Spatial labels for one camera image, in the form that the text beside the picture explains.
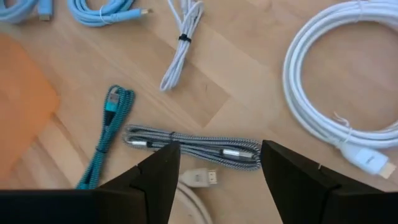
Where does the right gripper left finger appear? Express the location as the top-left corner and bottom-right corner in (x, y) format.
(0, 141), (182, 224)

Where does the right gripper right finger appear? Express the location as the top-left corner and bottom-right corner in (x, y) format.
(260, 139), (398, 224)

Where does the beige HDMI cable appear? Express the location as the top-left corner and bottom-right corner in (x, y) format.
(169, 167), (219, 224)

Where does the teal braided USB cable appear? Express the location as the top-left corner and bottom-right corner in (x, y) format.
(75, 84), (136, 190)

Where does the grey braided USB cable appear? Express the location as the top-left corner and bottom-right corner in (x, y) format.
(122, 124), (262, 172)

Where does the thick white HDMI cable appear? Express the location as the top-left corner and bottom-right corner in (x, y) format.
(281, 0), (398, 180)

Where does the thin white cable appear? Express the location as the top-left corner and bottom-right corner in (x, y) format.
(159, 0), (205, 92)

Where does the orange translucent plastic tray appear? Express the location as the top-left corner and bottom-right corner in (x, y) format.
(0, 32), (60, 187)

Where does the light blue cable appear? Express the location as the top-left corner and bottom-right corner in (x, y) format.
(67, 0), (154, 27)
(0, 0), (54, 24)

